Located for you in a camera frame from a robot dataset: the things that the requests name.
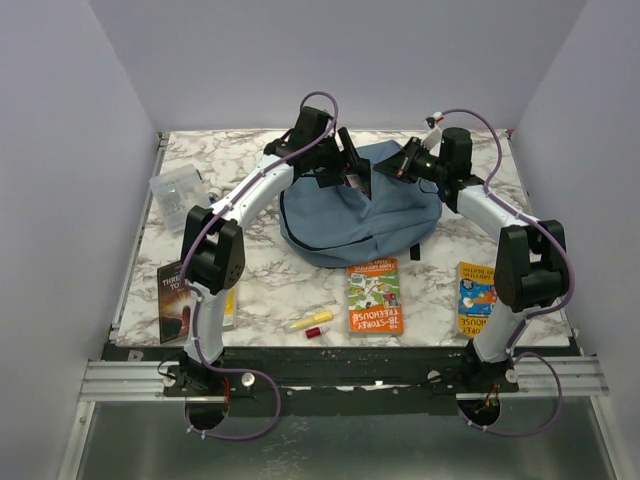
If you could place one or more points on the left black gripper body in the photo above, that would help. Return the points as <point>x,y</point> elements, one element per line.
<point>327,155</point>

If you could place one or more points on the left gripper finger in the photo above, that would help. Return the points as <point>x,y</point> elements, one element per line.
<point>353,162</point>
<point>330,178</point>

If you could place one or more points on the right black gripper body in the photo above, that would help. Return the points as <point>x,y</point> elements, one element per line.
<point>422,165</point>

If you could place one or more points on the blue student backpack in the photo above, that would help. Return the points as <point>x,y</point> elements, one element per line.
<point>340,226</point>

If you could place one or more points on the orange treehouse book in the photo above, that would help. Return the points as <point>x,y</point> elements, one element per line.
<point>374,298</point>

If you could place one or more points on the yellow highlighter pen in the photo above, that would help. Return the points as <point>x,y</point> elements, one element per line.
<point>308,322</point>

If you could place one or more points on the small red cap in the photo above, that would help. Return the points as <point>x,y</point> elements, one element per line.
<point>314,332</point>

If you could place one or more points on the red white eraser box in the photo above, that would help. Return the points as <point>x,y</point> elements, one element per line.
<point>358,182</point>

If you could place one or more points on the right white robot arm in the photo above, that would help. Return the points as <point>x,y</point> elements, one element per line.
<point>531,269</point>

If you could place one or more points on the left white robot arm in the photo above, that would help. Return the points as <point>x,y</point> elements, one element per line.
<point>213,251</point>

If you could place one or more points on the white plastic fitting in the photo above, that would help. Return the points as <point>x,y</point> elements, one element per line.
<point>213,196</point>

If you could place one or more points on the yellow blue treehouse book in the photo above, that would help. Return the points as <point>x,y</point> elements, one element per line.
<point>476,297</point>

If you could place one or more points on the clear plastic storage box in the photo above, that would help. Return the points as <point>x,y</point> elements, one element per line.
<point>176,192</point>

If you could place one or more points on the yellow cover book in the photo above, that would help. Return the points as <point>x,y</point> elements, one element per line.
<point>230,310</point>

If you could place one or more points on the dark sunset cover book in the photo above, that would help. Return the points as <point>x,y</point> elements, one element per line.
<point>174,304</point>

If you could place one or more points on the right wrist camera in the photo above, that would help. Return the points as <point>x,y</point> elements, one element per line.
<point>432,138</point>

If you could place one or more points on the aluminium mounting rail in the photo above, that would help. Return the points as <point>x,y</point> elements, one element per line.
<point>151,381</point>

